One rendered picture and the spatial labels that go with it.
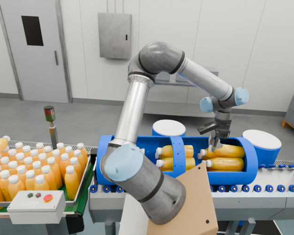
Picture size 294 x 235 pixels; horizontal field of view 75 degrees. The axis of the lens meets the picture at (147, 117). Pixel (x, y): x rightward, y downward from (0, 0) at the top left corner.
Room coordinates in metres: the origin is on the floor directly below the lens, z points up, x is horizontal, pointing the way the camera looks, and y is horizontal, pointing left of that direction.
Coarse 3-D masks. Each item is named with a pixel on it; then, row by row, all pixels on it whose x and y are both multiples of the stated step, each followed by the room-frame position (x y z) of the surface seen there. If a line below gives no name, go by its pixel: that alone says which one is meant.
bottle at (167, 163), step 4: (164, 160) 0.87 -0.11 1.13; (168, 160) 0.87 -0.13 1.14; (172, 160) 0.86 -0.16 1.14; (188, 160) 0.87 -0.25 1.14; (192, 160) 0.87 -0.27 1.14; (164, 164) 0.86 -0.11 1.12; (168, 164) 0.85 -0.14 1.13; (172, 164) 0.85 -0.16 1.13; (188, 164) 0.86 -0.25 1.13; (192, 164) 0.86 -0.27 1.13; (168, 168) 0.85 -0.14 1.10; (172, 168) 0.85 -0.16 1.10; (188, 168) 0.85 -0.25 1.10
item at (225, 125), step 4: (216, 120) 0.93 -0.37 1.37; (220, 120) 0.92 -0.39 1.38; (224, 120) 0.92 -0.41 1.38; (228, 120) 0.94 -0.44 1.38; (220, 124) 0.93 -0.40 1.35; (224, 124) 0.94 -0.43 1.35; (228, 124) 0.94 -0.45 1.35; (220, 128) 0.94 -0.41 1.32; (224, 128) 0.94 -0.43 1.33; (228, 128) 0.94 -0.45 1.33; (212, 132) 0.95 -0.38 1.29; (216, 132) 0.91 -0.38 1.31; (220, 132) 0.92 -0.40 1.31; (224, 132) 0.92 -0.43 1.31; (228, 132) 0.92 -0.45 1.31; (212, 136) 0.94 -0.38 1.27; (220, 136) 0.93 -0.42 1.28; (224, 136) 0.93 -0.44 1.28; (228, 136) 0.92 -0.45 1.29
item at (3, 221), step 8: (0, 216) 0.64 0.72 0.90; (8, 216) 0.65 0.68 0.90; (64, 216) 0.66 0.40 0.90; (72, 216) 0.67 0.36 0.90; (80, 216) 0.68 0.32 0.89; (0, 224) 0.64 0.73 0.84; (8, 224) 0.64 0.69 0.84; (16, 224) 0.64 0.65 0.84; (24, 224) 0.65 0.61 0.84; (32, 224) 0.65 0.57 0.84; (56, 224) 0.66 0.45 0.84; (64, 224) 0.66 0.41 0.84; (72, 224) 0.66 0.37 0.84; (80, 224) 0.67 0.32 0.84; (0, 232) 0.64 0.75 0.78; (8, 232) 0.64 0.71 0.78; (16, 232) 0.64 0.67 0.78; (24, 232) 0.64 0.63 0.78; (32, 232) 0.65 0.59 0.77; (56, 232) 0.66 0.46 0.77; (64, 232) 0.66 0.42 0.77; (72, 232) 0.66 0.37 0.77
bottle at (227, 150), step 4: (224, 144) 0.97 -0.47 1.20; (220, 148) 0.93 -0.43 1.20; (224, 148) 0.93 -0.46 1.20; (228, 148) 0.94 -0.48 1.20; (232, 148) 0.94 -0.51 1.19; (236, 148) 0.95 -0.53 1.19; (240, 148) 0.95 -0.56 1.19; (216, 152) 0.93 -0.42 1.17; (220, 152) 0.92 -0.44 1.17; (224, 152) 0.92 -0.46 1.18; (228, 152) 0.92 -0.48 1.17; (232, 152) 0.93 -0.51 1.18; (236, 152) 0.93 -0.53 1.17; (240, 152) 0.93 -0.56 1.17; (244, 152) 0.94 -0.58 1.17; (228, 156) 0.93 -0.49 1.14; (232, 156) 0.93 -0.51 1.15; (236, 156) 0.93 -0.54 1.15; (240, 156) 0.93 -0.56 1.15
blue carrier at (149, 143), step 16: (144, 144) 1.05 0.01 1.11; (160, 144) 1.06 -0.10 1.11; (176, 144) 0.90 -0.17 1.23; (192, 144) 1.08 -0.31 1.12; (208, 144) 1.09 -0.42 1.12; (240, 144) 1.03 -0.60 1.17; (176, 160) 0.82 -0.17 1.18; (256, 160) 0.86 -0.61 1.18; (176, 176) 0.79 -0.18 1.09; (208, 176) 0.81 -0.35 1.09; (224, 176) 0.81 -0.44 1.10; (240, 176) 0.82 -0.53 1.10
